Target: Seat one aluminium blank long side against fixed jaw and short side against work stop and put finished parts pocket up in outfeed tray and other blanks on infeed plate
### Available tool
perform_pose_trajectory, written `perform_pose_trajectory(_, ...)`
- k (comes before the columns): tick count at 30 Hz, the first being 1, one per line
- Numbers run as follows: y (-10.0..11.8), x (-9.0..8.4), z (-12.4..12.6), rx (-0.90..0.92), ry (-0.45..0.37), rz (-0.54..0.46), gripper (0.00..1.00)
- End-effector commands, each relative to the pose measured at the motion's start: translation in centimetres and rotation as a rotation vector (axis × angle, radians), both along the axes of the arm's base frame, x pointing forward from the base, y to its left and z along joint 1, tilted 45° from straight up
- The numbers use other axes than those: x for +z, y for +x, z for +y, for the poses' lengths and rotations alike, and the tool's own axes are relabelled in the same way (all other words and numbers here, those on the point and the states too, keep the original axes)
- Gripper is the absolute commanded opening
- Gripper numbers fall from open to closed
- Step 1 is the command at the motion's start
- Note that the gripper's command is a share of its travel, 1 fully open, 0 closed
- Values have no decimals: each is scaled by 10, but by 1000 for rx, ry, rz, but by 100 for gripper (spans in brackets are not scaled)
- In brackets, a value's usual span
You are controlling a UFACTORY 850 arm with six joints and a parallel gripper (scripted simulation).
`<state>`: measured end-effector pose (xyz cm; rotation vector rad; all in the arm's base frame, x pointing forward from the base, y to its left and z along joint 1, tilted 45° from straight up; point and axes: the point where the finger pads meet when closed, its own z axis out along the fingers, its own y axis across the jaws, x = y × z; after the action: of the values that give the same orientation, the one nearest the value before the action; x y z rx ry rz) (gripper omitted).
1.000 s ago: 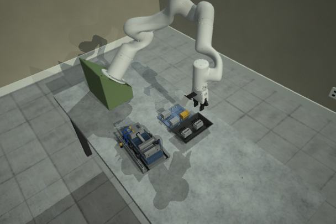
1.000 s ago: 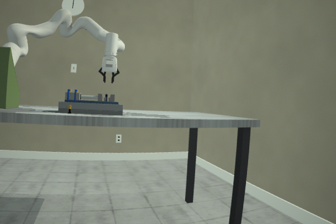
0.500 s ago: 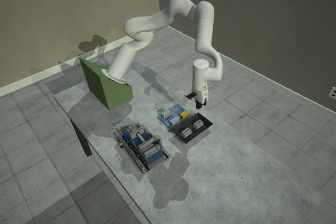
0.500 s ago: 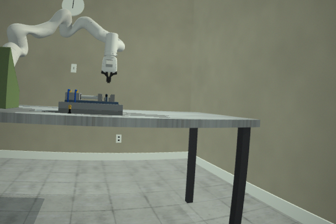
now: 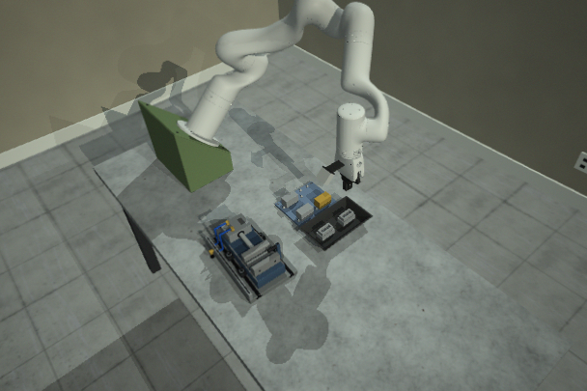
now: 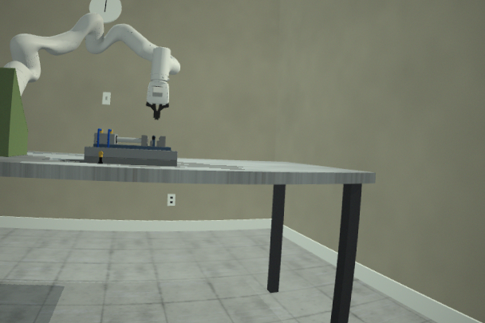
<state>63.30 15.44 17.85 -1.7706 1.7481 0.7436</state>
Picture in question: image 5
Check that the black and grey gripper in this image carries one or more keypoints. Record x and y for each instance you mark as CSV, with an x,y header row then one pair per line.
x,y
351,171

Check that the yellow rectangular block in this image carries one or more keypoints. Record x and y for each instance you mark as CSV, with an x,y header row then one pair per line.
x,y
322,200

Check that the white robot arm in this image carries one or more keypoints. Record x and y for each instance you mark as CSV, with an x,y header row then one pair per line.
x,y
245,51

